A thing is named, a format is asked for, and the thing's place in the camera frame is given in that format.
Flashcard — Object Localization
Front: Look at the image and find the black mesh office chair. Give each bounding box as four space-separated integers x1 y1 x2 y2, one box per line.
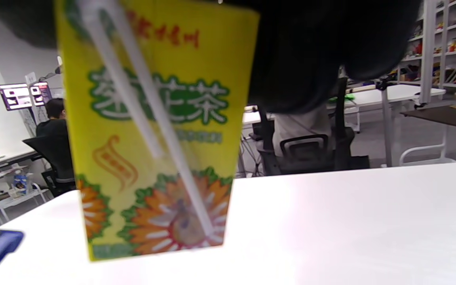
252 77 371 177

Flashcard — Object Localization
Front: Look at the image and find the aluminium post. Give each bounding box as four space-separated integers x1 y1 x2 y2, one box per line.
419 0 439 106

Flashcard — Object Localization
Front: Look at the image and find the white desk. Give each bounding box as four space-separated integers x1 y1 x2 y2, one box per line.
244 84 446 127
0 144 40 169

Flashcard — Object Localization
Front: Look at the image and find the white wire cart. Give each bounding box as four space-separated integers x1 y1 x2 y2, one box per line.
0 168 50 225

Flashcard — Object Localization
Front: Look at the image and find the dark brown board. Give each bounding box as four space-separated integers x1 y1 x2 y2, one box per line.
400 104 456 132

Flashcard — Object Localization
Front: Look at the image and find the person's right hand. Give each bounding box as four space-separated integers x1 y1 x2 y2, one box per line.
0 0 422 115

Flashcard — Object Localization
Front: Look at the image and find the computer monitor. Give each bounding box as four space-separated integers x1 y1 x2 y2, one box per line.
0 83 32 111
29 81 53 106

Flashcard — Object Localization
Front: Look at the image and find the white desk leg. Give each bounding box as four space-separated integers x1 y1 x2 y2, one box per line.
380 89 395 167

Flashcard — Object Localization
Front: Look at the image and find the yellow chrysanthemum tea package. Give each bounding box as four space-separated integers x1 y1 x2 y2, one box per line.
54 0 260 262

